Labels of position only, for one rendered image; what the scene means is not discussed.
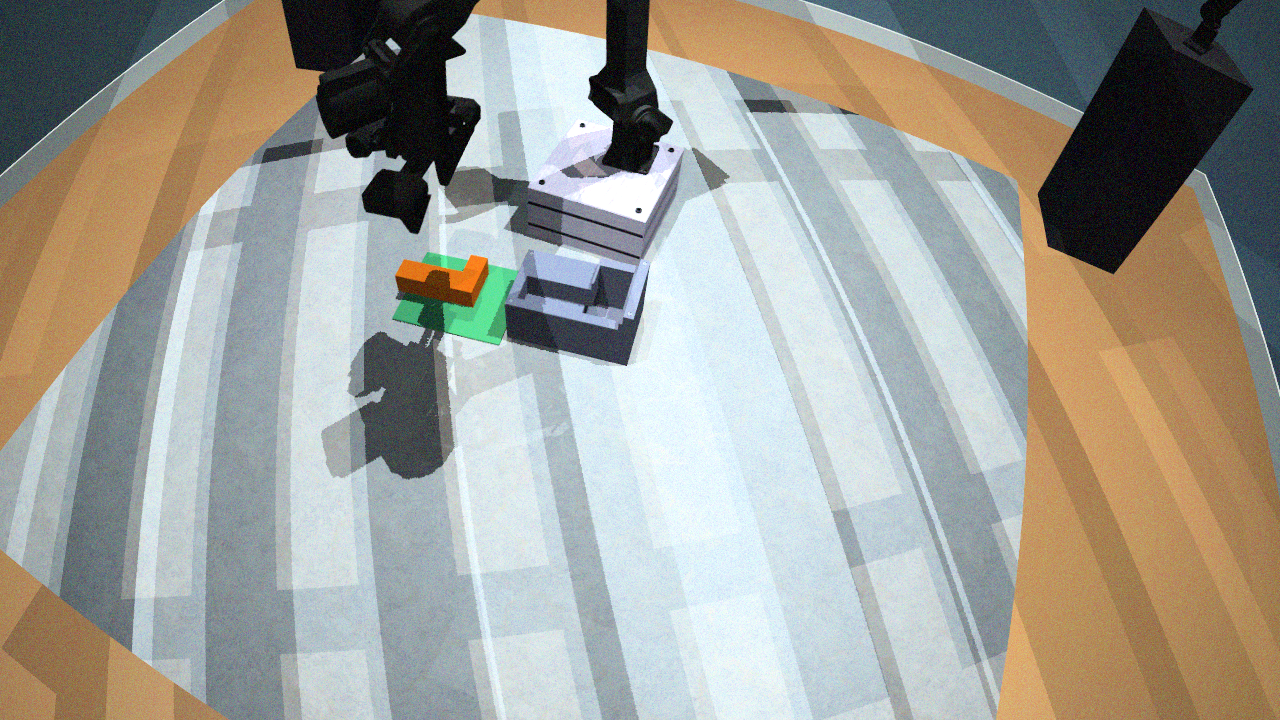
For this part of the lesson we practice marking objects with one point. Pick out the orange l-shaped block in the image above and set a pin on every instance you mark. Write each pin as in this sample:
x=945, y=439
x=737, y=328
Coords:
x=449, y=285

